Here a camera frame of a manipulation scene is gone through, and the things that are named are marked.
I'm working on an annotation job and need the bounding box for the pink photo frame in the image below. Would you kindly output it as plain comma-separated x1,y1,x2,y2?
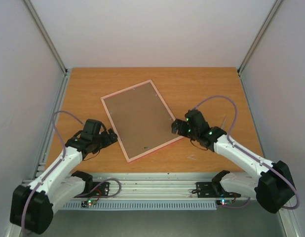
101,80,182,162

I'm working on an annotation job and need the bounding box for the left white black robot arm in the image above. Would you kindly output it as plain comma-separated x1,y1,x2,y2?
9,119,118,235

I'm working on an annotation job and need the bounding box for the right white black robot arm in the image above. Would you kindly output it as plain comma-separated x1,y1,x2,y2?
171,110,296,213

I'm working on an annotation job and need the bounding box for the left controller board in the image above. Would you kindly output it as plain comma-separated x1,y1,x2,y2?
80,199,97,208

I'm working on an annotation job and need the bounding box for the controller board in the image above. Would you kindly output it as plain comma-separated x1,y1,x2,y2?
80,199,97,208
216,199,234,206

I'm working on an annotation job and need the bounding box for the right controller board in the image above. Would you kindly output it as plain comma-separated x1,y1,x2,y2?
216,199,234,206

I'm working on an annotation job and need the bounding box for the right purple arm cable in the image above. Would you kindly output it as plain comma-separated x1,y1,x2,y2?
191,95,301,210

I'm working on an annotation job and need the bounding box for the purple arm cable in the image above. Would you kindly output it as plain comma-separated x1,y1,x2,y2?
20,110,122,235
191,95,301,210

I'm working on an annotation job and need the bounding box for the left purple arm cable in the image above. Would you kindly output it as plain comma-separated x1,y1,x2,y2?
20,110,122,235

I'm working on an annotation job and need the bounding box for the aluminium front rail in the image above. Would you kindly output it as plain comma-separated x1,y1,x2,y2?
16,171,289,200

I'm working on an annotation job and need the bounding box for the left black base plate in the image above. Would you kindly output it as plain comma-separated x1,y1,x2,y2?
90,182,110,198

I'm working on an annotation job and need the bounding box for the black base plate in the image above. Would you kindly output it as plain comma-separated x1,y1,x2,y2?
195,182,217,198
90,182,110,198

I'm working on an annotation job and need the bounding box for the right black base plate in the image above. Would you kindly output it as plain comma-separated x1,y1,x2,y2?
195,182,217,198

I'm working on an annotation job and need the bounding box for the grey slotted cable duct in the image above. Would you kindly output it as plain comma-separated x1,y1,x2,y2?
61,200,216,211

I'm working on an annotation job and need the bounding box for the left aluminium corner post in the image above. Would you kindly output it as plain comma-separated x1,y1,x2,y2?
23,0,68,75

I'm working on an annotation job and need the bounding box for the aluminium corner post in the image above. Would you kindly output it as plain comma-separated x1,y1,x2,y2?
23,0,68,75
237,0,284,76

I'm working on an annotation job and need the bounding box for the right aluminium corner post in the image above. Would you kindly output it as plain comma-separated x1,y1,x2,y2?
237,0,284,76

